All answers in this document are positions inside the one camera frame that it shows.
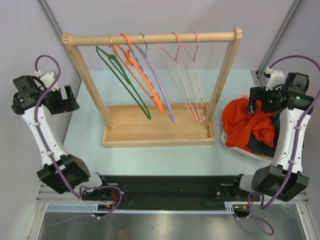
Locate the pink wire hanger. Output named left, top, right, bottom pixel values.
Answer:
left=180, top=31, right=205, bottom=125
left=156, top=32, right=198, bottom=123

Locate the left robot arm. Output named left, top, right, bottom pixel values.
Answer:
left=11, top=72, right=111, bottom=200

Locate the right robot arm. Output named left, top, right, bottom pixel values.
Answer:
left=230, top=68, right=315, bottom=202

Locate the green hanger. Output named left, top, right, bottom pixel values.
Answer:
left=95, top=46, right=152, bottom=120

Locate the orange hanger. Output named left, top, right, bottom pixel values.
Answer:
left=109, top=32, right=165, bottom=114

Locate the purple hanger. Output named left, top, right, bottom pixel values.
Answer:
left=134, top=33, right=176, bottom=123

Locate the orange garment in basket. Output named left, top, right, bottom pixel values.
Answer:
left=221, top=97, right=276, bottom=153

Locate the dark green garment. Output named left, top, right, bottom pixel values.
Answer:
left=246, top=115, right=280, bottom=158

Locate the white laundry basket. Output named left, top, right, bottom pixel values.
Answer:
left=220, top=129, right=275, bottom=162

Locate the wooden clothes rack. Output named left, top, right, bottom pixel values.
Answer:
left=61, top=28, right=243, bottom=148

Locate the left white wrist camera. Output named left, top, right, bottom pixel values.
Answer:
left=32, top=70, right=57, bottom=92

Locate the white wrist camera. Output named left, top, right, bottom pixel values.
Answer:
left=32, top=70, right=57, bottom=92
left=263, top=67, right=285, bottom=91

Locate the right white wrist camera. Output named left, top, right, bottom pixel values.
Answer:
left=263, top=67, right=285, bottom=91

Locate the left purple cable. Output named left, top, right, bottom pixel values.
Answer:
left=34, top=54, right=123, bottom=226

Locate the white slotted cable duct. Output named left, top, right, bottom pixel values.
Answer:
left=45, top=202, right=235, bottom=215

